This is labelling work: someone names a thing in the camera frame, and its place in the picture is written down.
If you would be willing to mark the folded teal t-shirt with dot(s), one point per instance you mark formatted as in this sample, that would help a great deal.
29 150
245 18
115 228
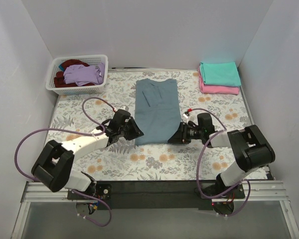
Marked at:
220 74

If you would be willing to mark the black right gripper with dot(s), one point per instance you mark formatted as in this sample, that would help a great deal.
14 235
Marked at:
183 133

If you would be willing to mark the white plastic laundry basket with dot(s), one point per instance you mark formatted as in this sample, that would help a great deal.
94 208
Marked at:
89 59

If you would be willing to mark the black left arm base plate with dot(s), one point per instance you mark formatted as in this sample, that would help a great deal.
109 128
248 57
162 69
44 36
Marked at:
97 190

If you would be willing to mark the lilac t-shirt in basket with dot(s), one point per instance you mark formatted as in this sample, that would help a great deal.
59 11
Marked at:
82 75

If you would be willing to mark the blue-grey t-shirt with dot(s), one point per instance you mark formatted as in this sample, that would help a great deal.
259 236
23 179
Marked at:
157 111

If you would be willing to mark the floral patterned table mat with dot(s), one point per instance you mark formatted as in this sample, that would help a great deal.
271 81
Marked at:
126 161

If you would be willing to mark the aluminium front frame rail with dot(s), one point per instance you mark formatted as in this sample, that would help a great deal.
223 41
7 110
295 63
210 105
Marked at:
261 190

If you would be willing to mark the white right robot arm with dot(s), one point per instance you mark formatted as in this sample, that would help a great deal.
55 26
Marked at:
250 148

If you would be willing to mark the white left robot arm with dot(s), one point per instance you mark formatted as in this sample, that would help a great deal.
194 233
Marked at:
54 165

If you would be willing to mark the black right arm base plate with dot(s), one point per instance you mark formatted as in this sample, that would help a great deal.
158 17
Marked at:
213 189

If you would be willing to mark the folded pink t-shirt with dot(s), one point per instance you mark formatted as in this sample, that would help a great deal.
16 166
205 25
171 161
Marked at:
211 89

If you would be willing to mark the dark red garment in basket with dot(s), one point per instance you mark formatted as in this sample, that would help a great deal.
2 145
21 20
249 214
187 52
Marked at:
59 79

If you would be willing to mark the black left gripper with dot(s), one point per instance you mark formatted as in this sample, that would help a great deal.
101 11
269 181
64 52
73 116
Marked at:
127 128

